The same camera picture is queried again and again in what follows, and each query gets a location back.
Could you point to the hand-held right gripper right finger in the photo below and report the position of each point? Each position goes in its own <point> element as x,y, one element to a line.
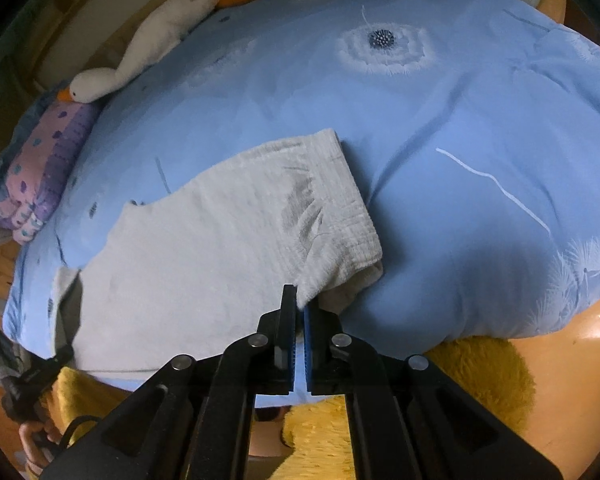
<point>310,355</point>

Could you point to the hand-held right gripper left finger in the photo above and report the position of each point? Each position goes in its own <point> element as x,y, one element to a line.
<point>290,355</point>

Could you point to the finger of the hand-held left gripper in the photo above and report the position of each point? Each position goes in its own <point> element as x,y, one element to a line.
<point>55,360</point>

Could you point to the grey towel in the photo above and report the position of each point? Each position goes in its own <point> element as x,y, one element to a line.
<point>205,260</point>

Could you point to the person's left hand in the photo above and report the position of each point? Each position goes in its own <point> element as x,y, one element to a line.
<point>37,447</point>

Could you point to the purple patterned pillow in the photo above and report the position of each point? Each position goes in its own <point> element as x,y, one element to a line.
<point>45,160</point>

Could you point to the blue dandelion print blanket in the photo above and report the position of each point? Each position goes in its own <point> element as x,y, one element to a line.
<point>455,160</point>

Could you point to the white goose plush toy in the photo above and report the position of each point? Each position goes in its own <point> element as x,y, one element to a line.
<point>155,35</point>

